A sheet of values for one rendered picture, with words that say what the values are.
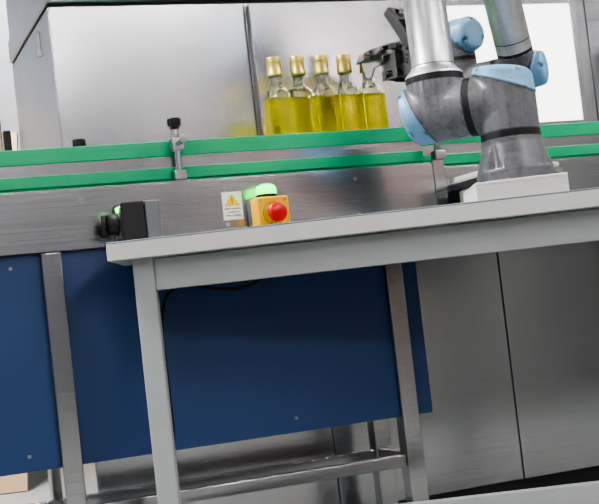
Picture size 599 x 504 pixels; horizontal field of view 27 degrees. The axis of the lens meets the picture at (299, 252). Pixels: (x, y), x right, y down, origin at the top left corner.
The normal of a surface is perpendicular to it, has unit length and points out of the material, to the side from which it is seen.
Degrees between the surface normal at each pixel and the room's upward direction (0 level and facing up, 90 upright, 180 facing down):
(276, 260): 90
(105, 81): 90
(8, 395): 90
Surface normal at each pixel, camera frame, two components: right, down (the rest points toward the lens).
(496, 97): -0.39, -0.02
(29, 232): 0.35, -0.08
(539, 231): 0.00, -0.05
